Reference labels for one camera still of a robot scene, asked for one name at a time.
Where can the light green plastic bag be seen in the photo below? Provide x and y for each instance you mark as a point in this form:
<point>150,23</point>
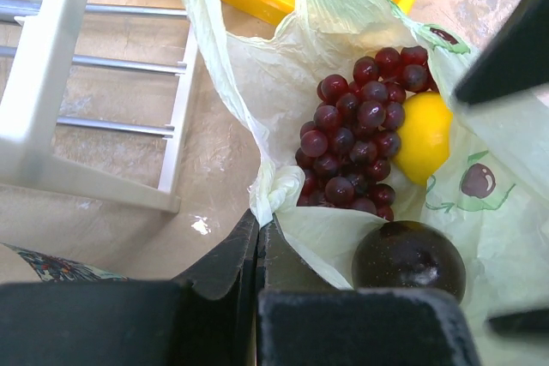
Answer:
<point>489,198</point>

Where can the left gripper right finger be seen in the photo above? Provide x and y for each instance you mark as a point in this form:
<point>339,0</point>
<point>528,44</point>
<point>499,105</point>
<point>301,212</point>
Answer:
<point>302,320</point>

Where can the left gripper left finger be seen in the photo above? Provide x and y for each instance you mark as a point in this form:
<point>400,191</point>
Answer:
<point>201,317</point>

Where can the yellow apple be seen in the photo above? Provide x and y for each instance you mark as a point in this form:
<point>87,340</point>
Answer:
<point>424,137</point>

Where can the purple grape bunch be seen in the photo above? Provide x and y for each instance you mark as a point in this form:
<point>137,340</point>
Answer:
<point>346,148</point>

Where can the white metal shelf rack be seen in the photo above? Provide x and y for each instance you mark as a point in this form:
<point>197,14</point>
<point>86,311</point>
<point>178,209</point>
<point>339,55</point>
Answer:
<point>94,98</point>

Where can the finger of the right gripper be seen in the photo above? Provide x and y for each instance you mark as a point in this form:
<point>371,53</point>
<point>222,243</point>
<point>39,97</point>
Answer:
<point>522,324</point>
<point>515,61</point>

